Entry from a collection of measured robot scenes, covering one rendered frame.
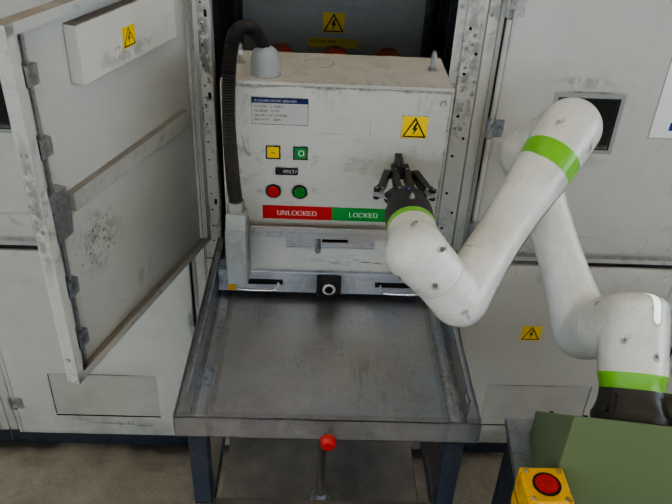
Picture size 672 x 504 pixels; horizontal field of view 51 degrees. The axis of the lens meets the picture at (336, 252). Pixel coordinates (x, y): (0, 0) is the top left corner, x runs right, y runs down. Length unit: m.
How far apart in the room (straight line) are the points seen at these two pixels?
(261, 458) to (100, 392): 0.57
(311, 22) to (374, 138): 0.89
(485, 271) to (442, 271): 0.10
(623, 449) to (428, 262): 0.48
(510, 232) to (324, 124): 0.47
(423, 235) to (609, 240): 0.99
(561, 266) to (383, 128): 0.48
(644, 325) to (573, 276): 0.21
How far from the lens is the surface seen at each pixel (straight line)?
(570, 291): 1.57
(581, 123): 1.44
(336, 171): 1.57
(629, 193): 2.04
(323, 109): 1.51
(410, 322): 1.69
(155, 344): 2.23
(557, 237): 1.57
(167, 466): 2.50
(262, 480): 2.21
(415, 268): 1.19
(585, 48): 1.83
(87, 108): 1.46
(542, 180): 1.37
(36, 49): 1.33
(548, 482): 1.34
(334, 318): 1.68
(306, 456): 2.27
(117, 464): 2.54
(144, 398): 2.40
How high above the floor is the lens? 1.89
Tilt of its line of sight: 33 degrees down
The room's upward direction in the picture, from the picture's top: 3 degrees clockwise
